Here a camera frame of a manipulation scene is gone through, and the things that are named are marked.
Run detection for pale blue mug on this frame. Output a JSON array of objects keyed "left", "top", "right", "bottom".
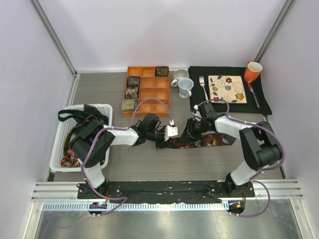
[{"left": 178, "top": 78, "right": 194, "bottom": 99}]

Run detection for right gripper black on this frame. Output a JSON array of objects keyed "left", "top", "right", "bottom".
[{"left": 179, "top": 118, "right": 208, "bottom": 143}]

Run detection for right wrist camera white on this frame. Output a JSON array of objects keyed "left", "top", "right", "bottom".
[{"left": 192, "top": 105, "right": 202, "bottom": 121}]

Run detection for rolled dark tie top right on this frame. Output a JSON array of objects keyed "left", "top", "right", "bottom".
[{"left": 155, "top": 66, "right": 169, "bottom": 77}]

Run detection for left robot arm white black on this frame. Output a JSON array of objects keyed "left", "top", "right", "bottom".
[{"left": 69, "top": 113, "right": 178, "bottom": 199}]

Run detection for silver fork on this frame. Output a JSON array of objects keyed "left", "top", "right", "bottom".
[{"left": 199, "top": 76, "right": 208, "bottom": 100}]

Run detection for pile of patterned ties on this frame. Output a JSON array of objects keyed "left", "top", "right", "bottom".
[{"left": 59, "top": 104, "right": 112, "bottom": 168}]

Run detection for dark red patterned tie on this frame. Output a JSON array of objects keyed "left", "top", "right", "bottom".
[{"left": 167, "top": 133, "right": 236, "bottom": 149}]

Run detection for rolled olive green tie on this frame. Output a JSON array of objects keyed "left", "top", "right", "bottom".
[{"left": 122, "top": 99, "right": 138, "bottom": 112}]

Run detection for black cloth placemat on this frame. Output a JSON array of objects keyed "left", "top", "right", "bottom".
[{"left": 188, "top": 66, "right": 272, "bottom": 115}]

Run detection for orange mug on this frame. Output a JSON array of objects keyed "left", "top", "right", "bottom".
[{"left": 244, "top": 61, "right": 263, "bottom": 83}]

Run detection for rolled purple patterned tie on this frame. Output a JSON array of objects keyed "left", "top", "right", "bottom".
[{"left": 127, "top": 76, "right": 141, "bottom": 87}]

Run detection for patterned handle knife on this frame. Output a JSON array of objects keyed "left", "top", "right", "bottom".
[{"left": 247, "top": 83, "right": 260, "bottom": 108}]

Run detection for floral square plate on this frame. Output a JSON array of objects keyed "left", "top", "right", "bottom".
[{"left": 208, "top": 75, "right": 247, "bottom": 104}]

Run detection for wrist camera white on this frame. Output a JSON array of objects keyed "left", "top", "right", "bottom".
[
  {"left": 164, "top": 119, "right": 178, "bottom": 141},
  {"left": 192, "top": 105, "right": 202, "bottom": 121}
]

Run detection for white plastic basket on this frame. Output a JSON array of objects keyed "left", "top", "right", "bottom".
[{"left": 50, "top": 104, "right": 113, "bottom": 172}]

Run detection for orange compartment tray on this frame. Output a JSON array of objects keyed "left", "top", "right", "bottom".
[{"left": 124, "top": 66, "right": 170, "bottom": 118}]

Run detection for grey ribbed mug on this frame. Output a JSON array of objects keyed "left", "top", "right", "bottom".
[{"left": 171, "top": 69, "right": 189, "bottom": 88}]

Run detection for dark green tie strap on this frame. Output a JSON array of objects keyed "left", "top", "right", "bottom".
[{"left": 58, "top": 109, "right": 100, "bottom": 122}]

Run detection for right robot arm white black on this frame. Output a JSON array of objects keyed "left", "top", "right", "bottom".
[{"left": 181, "top": 101, "right": 285, "bottom": 197}]

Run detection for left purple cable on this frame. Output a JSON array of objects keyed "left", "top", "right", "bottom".
[{"left": 79, "top": 98, "right": 175, "bottom": 220}]

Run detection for rolled brown patterned tie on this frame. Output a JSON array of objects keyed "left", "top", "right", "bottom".
[{"left": 125, "top": 87, "right": 139, "bottom": 99}]

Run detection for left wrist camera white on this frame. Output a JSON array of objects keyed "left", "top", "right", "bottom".
[{"left": 164, "top": 119, "right": 178, "bottom": 141}]

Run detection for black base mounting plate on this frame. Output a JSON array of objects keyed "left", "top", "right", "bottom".
[{"left": 77, "top": 179, "right": 256, "bottom": 204}]

